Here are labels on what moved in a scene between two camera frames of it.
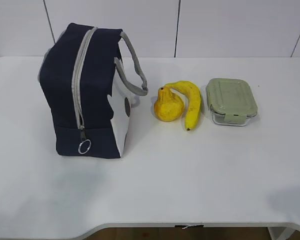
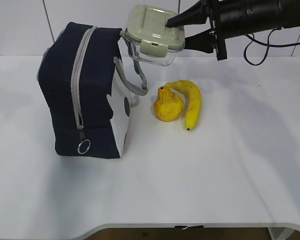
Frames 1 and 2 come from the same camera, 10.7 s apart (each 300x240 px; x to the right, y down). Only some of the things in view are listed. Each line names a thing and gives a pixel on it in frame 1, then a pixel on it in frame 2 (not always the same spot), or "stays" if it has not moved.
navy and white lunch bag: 91,76 stays
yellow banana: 193,96 stays
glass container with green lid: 231,101 → 149,39
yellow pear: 168,107 stays
